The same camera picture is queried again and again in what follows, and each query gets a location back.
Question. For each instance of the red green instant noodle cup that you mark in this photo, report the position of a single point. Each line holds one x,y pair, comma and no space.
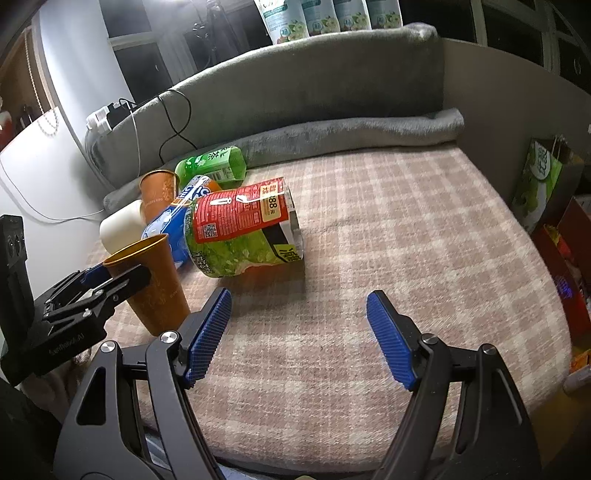
240,217

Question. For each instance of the orange paper cup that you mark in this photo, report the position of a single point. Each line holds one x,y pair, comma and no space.
157,194
159,295

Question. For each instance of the white power strip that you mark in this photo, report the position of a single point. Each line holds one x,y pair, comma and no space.
97,121

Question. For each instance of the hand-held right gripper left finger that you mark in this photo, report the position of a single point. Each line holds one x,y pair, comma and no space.
210,337

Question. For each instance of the grey padded backrest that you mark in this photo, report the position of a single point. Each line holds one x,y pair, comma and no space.
300,78

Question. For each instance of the white cup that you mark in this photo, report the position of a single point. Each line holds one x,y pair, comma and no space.
117,226

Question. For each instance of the rolled grey blanket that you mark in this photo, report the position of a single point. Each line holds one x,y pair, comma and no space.
360,131

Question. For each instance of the red cardboard box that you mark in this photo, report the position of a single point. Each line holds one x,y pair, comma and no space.
565,258

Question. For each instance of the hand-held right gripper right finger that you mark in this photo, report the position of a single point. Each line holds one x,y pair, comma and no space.
390,332

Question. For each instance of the blue white snack packet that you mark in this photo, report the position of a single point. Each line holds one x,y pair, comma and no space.
161,228

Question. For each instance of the green white pouch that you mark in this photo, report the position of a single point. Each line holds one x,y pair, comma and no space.
281,18
384,11
352,14
319,16

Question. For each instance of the black charger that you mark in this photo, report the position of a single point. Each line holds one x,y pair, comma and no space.
119,113

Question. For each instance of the green paper bag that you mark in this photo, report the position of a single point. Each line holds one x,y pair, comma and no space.
538,184

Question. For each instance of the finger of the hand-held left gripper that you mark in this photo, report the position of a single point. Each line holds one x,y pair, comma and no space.
94,276
120,286

